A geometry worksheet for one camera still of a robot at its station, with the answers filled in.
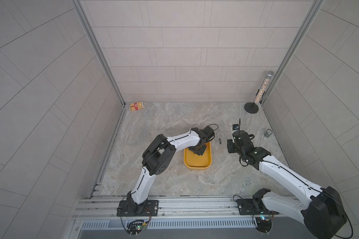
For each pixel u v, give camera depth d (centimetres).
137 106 112
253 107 113
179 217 70
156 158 51
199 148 80
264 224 69
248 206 71
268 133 95
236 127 71
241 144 61
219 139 96
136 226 69
